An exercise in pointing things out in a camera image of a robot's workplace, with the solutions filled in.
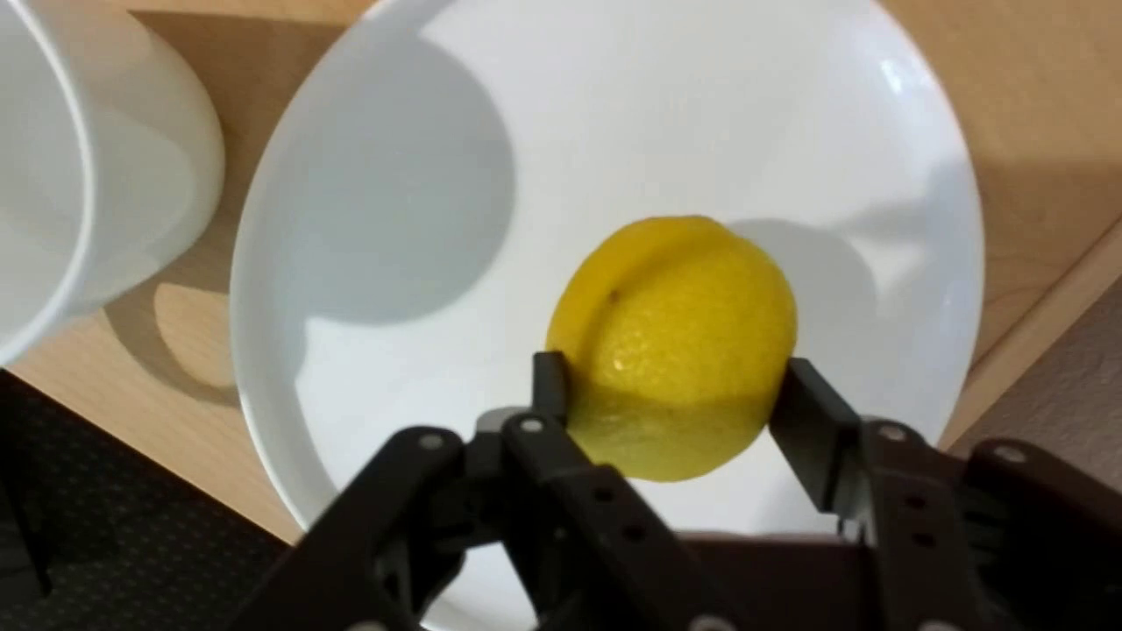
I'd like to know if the yellow lemon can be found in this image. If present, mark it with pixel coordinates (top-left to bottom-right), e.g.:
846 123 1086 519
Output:
544 214 802 483

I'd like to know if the white ceramic mug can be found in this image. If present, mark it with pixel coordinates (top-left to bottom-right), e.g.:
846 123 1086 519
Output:
0 0 227 369

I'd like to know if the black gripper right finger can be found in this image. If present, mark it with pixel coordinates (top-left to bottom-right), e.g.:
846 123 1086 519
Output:
767 357 1122 631

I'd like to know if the light wood nightstand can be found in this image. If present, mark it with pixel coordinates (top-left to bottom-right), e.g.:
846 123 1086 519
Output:
2 0 1122 547

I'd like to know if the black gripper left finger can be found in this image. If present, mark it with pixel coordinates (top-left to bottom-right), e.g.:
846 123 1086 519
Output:
238 348 732 631

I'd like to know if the white round plate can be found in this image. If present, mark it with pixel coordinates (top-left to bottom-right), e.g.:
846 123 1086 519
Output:
227 0 989 631

